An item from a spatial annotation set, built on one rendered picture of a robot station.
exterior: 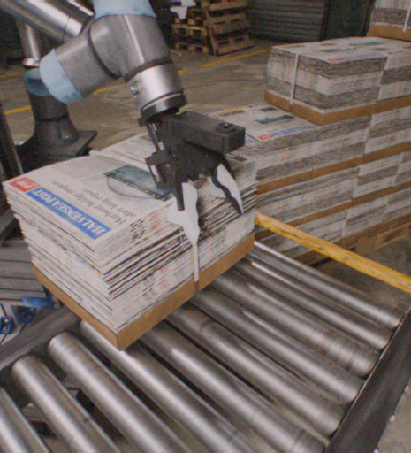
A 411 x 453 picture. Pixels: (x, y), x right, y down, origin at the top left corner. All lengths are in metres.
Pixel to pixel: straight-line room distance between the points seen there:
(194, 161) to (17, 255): 0.63
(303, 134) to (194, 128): 1.02
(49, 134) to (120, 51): 0.89
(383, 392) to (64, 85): 0.67
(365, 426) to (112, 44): 0.64
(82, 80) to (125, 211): 0.20
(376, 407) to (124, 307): 0.41
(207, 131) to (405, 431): 1.37
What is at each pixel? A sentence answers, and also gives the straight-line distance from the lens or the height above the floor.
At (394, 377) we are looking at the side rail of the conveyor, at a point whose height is 0.80.
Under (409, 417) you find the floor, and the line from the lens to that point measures 1.68.
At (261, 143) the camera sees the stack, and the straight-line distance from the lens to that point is 1.39.
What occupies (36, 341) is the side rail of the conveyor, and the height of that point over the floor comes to 0.80.
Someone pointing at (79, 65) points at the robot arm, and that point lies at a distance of 0.61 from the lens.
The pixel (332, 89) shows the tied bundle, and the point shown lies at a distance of 1.55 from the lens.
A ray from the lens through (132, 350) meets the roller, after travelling 0.68.
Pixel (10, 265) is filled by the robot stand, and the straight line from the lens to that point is 1.10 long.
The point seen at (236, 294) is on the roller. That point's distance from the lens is 0.78.
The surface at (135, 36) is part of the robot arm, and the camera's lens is 0.57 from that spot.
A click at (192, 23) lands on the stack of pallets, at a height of 0.47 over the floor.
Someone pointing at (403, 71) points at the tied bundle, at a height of 0.99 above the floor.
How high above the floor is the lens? 1.33
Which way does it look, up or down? 35 degrees down
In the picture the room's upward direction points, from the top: straight up
